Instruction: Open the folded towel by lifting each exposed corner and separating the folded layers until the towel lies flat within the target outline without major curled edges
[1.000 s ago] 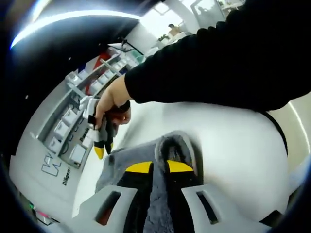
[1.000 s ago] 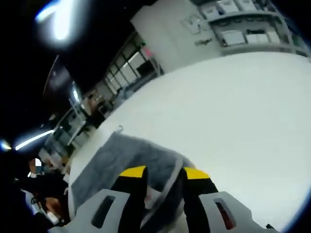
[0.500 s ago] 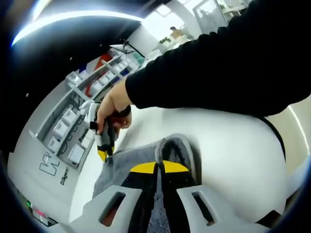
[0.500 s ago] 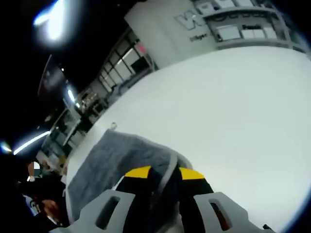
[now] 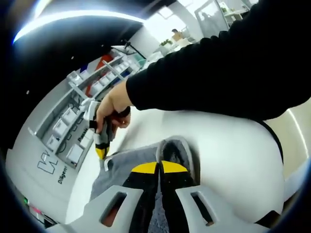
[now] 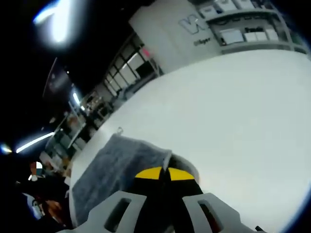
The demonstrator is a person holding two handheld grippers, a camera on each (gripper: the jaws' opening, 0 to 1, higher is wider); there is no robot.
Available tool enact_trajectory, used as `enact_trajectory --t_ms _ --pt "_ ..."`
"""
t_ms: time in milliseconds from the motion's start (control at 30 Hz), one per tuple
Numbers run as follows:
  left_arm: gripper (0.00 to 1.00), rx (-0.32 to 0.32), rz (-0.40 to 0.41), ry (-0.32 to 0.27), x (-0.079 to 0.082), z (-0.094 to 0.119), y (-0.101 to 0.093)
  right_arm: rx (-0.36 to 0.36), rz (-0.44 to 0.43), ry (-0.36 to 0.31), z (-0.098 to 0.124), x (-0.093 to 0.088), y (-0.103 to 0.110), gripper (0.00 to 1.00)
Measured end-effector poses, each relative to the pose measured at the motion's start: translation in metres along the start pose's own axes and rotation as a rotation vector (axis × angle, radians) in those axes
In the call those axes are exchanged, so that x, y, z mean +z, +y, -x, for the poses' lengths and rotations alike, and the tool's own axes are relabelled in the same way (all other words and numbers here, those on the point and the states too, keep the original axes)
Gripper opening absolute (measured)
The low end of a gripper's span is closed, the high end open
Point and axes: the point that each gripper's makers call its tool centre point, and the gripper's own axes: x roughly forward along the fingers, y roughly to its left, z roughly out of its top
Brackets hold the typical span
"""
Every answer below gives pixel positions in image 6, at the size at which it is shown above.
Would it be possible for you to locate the black framed glass partition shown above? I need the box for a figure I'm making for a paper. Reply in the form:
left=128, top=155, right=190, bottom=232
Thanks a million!
left=104, top=31, right=163, bottom=98

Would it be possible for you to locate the grey towel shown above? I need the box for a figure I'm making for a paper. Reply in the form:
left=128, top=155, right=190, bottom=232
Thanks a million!
left=69, top=126, right=173, bottom=228

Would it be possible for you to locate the person's left hand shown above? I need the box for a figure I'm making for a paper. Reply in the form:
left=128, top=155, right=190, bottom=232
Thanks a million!
left=45, top=199, right=64, bottom=220

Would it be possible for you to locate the black display panel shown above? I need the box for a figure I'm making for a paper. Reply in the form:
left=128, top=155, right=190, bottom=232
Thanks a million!
left=135, top=60, right=157, bottom=79

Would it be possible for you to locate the row of white storage bins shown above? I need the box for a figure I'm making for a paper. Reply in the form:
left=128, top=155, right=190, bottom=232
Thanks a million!
left=199, top=0, right=280, bottom=46

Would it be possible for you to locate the grey metal shelving unit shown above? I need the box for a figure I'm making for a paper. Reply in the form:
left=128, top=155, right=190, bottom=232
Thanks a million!
left=198, top=0, right=308, bottom=55

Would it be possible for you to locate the ceiling light strip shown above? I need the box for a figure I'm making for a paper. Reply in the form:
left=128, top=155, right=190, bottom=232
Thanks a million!
left=33, top=0, right=73, bottom=43

